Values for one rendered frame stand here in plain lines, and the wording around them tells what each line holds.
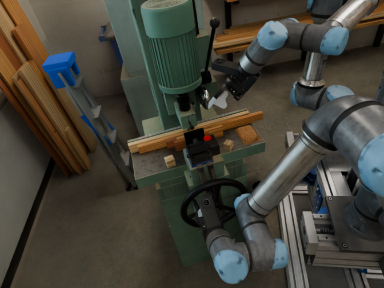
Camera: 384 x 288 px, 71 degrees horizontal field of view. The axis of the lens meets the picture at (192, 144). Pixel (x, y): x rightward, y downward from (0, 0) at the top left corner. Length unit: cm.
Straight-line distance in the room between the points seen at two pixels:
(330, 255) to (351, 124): 72
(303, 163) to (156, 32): 62
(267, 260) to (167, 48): 72
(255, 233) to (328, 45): 55
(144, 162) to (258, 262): 70
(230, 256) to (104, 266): 147
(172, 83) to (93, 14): 248
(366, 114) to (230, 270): 45
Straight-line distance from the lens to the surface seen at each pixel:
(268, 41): 82
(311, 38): 88
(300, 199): 192
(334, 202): 118
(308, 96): 135
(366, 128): 57
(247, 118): 132
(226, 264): 70
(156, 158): 123
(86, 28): 349
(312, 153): 68
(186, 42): 98
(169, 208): 136
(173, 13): 94
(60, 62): 180
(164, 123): 143
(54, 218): 252
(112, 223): 224
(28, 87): 233
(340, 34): 87
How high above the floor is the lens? 173
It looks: 41 degrees down
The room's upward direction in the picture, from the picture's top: 10 degrees counter-clockwise
